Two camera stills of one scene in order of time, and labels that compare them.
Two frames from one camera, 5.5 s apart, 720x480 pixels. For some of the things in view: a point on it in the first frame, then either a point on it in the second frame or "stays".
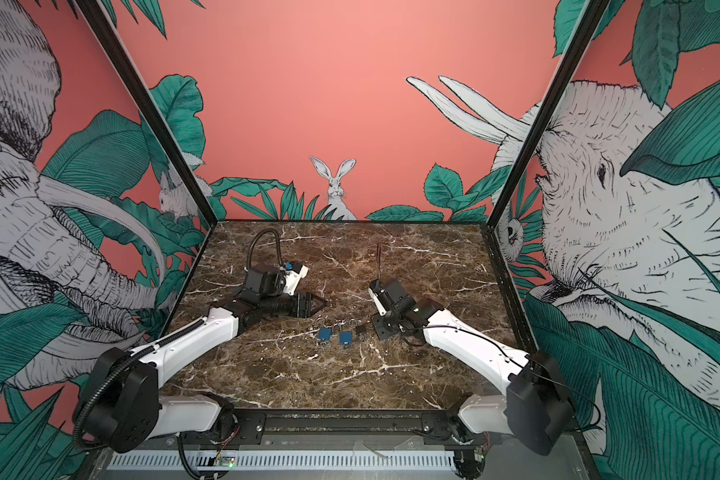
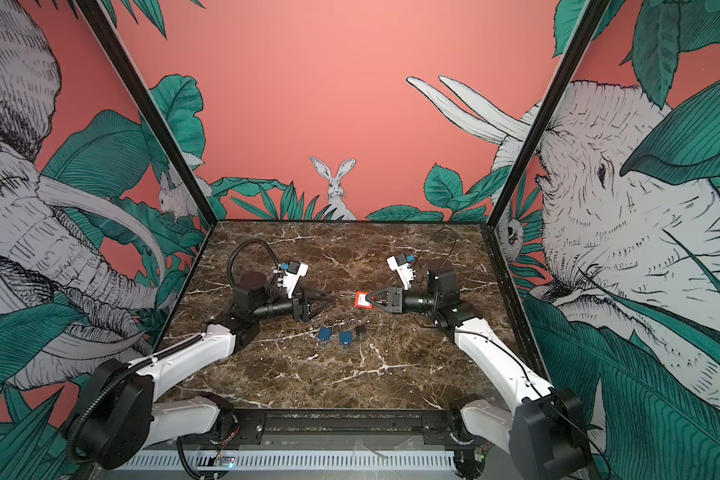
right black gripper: x=381 y=331 to x=398 y=301
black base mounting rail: x=279 y=428 stays
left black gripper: x=312 y=298 stays
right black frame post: x=595 y=14 stays
